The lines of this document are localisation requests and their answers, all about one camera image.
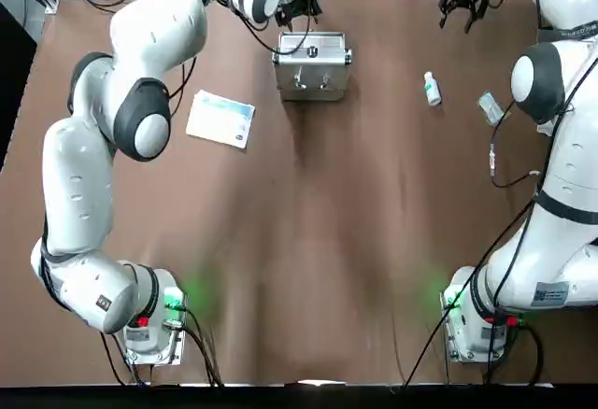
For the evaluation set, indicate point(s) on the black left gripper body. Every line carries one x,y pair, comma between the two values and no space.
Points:
299,7

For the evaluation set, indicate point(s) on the silver aluminium first-aid case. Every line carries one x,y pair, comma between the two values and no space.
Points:
313,73

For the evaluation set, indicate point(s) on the white disinfectant bottle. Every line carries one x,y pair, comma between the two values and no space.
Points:
432,91

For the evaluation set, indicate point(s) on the clear bandage packet green print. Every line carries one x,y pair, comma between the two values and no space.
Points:
490,108

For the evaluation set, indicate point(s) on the white gauze packet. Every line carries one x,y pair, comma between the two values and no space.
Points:
544,130

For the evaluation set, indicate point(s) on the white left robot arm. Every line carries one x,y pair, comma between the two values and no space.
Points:
79,185

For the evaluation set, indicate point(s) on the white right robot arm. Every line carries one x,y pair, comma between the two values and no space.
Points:
574,157

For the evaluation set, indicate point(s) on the wide blue white pouch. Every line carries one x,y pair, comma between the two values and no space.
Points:
219,119

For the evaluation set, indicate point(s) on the aluminium frame profile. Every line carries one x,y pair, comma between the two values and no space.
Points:
52,3

